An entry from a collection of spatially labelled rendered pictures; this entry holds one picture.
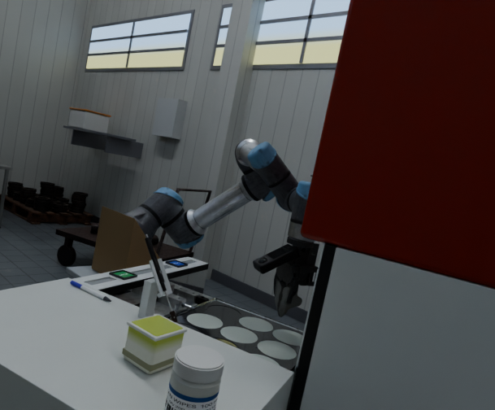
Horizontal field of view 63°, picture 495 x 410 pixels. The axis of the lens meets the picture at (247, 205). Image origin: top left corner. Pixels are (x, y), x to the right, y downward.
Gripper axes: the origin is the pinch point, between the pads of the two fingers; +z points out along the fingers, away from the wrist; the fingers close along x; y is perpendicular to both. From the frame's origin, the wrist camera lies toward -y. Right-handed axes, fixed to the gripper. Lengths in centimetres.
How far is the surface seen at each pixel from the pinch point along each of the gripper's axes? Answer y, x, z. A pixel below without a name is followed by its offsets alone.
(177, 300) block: -19.0, 24.2, 6.6
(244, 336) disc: -8.2, 1.5, 7.3
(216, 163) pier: 124, 328, -35
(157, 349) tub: -41.3, -24.3, -3.7
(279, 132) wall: 164, 278, -80
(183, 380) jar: -42, -38, -6
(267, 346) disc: -4.9, -4.6, 7.3
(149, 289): -37.2, -2.5, -6.2
